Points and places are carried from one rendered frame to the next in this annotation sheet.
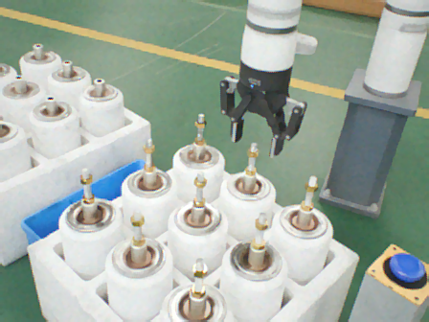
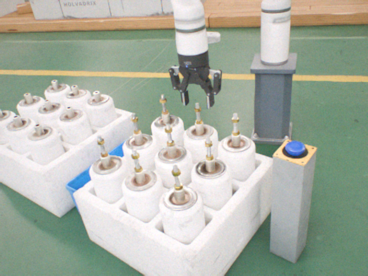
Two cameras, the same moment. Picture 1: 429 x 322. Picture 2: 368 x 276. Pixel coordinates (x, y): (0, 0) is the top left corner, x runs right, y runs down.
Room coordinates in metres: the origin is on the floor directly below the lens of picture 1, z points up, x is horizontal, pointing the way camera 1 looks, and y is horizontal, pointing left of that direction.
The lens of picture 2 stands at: (-0.18, -0.02, 0.78)
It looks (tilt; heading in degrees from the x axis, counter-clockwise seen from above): 33 degrees down; 0
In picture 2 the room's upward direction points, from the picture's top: 7 degrees counter-clockwise
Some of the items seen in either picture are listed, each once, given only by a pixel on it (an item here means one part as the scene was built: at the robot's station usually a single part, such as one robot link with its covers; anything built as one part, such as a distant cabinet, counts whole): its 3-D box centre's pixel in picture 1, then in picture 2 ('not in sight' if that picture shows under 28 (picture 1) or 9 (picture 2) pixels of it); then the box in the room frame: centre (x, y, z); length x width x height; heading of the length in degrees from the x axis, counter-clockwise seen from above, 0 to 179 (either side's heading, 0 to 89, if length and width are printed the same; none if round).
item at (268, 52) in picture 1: (276, 34); (194, 34); (0.66, -0.07, 0.52); 0.11 x 0.09 x 0.06; 149
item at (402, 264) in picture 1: (406, 269); (295, 149); (0.42, -0.25, 0.32); 0.04 x 0.04 x 0.02
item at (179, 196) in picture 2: (197, 301); (179, 193); (0.39, 0.01, 0.26); 0.02 x 0.02 x 0.03
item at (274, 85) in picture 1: (263, 84); (194, 65); (0.64, -0.06, 0.45); 0.08 x 0.08 x 0.09
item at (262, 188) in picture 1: (248, 186); (200, 132); (0.65, -0.06, 0.25); 0.08 x 0.08 x 0.01
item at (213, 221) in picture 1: (198, 218); (172, 154); (0.56, 0.02, 0.25); 0.08 x 0.08 x 0.01
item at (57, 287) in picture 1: (194, 286); (179, 200); (0.56, 0.02, 0.09); 0.39 x 0.39 x 0.18; 49
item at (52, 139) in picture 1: (58, 148); (79, 139); (0.84, 0.34, 0.16); 0.10 x 0.10 x 0.18
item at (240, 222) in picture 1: (243, 224); (202, 158); (0.65, -0.06, 0.16); 0.10 x 0.10 x 0.18
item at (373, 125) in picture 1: (367, 144); (272, 99); (0.96, -0.36, 0.15); 0.15 x 0.15 x 0.30; 69
